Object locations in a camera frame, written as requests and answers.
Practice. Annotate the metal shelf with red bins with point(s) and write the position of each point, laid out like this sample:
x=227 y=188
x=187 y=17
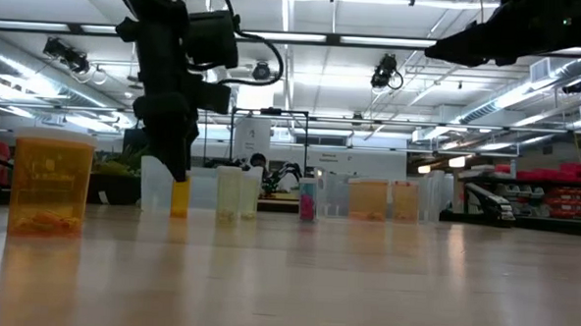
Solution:
x=564 y=194

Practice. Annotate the black background robot arm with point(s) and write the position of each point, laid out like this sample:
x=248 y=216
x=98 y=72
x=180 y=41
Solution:
x=285 y=175

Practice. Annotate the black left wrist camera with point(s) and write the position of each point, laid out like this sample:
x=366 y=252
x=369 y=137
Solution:
x=212 y=39

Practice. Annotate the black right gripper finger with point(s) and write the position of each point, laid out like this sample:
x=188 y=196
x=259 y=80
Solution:
x=472 y=45

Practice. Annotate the orange pill bottle white cap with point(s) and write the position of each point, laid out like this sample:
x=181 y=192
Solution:
x=405 y=202
x=367 y=201

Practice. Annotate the black ceiling-mounted camera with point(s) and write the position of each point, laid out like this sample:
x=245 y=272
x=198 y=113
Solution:
x=384 y=71
x=261 y=71
x=67 y=54

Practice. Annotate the grey angled frame bracket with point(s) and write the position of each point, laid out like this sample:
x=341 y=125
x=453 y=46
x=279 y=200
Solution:
x=490 y=203

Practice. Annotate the white hanging sign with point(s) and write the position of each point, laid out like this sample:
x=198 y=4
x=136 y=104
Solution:
x=252 y=137

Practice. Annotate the green potted plant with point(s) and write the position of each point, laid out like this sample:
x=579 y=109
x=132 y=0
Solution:
x=118 y=167

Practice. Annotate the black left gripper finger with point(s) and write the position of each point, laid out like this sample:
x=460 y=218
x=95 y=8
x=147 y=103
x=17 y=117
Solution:
x=173 y=148

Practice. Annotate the black aluminium rig frame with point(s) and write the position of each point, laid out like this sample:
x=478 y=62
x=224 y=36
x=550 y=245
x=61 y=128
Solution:
x=178 y=32

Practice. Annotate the pink pill bottle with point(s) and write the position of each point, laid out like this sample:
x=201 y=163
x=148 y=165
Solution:
x=307 y=205

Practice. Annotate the large orange pill bottle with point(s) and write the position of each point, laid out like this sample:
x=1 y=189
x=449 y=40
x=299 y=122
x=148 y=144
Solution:
x=51 y=187

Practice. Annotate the clear plastic bin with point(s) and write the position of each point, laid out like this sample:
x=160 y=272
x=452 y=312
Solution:
x=333 y=199
x=154 y=186

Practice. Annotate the pale yellow pill bottle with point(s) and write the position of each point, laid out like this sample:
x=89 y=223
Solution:
x=228 y=194
x=252 y=196

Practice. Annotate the narrow orange pill bottle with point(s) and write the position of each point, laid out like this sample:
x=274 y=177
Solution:
x=181 y=200

